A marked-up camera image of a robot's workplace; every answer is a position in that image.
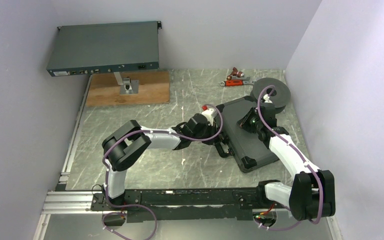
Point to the grey rack network switch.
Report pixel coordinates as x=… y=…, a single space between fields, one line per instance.
x=105 y=48

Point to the black poker set case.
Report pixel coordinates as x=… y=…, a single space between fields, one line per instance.
x=248 y=151

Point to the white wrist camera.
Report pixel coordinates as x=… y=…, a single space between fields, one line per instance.
x=266 y=98
x=209 y=113

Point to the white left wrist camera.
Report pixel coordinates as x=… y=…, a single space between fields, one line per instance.
x=209 y=113

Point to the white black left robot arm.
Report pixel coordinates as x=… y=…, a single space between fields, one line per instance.
x=123 y=148

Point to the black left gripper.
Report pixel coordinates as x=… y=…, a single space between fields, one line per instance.
x=213 y=130

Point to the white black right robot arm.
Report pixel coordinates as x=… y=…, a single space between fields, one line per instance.
x=312 y=194

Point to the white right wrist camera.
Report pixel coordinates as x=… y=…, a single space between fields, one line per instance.
x=266 y=98

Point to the brown wooden board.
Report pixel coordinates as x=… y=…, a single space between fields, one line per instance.
x=154 y=88

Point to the grey metal bracket stand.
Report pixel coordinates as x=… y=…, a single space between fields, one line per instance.
x=127 y=85

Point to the red grey clamp tool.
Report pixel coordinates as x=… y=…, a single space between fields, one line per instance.
x=234 y=82

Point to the black filament spool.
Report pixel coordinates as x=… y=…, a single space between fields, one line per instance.
x=281 y=96

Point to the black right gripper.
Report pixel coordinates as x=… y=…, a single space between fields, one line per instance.
x=243 y=123

